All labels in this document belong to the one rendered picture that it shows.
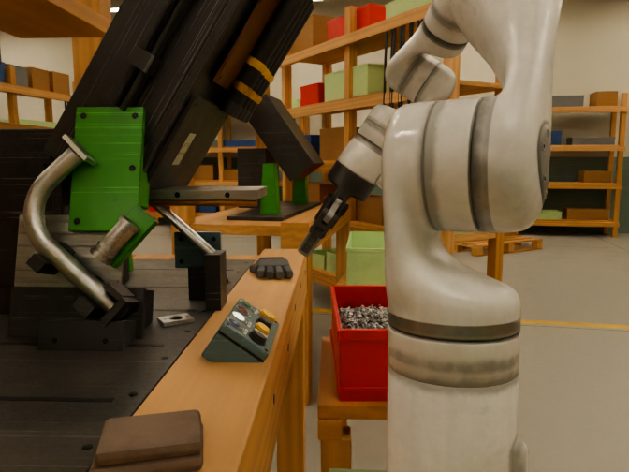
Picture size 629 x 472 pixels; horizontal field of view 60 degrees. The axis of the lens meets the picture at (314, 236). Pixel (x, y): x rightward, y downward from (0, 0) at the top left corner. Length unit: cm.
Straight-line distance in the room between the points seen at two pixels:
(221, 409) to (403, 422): 31
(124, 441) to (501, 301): 36
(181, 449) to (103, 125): 60
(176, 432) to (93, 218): 49
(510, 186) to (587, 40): 992
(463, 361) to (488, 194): 11
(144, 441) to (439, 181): 36
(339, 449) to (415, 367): 58
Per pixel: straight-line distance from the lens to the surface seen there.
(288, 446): 190
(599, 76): 1023
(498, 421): 40
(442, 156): 36
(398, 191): 36
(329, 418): 91
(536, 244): 791
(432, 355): 37
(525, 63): 40
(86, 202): 97
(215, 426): 63
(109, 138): 98
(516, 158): 35
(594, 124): 1015
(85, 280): 91
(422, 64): 85
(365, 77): 407
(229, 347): 80
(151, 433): 57
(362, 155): 83
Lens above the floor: 118
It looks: 8 degrees down
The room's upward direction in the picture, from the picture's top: straight up
